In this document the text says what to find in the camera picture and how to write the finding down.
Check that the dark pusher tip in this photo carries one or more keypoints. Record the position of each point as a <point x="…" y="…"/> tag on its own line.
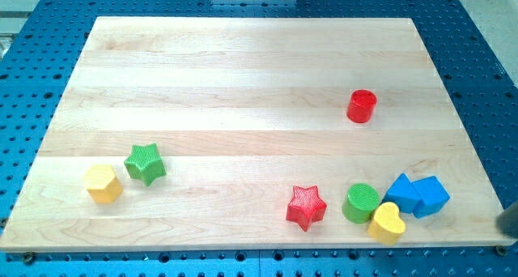
<point x="506" y="222"/>

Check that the yellow heart block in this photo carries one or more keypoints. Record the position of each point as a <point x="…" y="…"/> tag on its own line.
<point x="386" y="226"/>

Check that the wooden board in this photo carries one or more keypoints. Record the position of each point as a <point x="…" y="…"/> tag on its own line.
<point x="241" y="111"/>

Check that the blue cube block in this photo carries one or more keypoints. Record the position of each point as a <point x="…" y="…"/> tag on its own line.
<point x="433" y="196"/>

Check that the blue triangle block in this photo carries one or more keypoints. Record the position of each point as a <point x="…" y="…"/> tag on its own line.
<point x="403" y="194"/>

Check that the green cylinder block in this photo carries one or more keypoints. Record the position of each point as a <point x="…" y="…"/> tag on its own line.
<point x="360" y="202"/>

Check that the red cylinder block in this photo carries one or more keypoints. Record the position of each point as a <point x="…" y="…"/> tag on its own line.
<point x="361" y="106"/>

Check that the red star block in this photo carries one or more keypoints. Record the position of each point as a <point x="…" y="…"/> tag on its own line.
<point x="305" y="207"/>

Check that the green star block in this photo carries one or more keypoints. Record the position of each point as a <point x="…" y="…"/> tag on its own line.
<point x="145" y="163"/>

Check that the yellow hexagon block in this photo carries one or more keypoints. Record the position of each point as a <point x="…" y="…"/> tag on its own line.
<point x="102" y="184"/>

